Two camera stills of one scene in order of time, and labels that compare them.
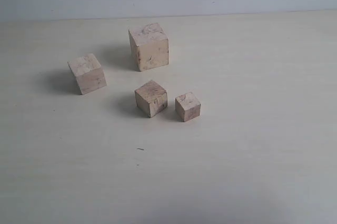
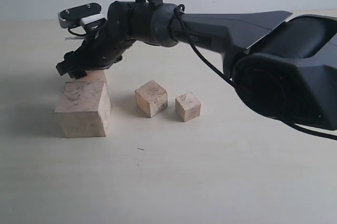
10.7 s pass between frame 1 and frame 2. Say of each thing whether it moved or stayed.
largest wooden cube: moved
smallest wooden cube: stayed
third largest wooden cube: stayed
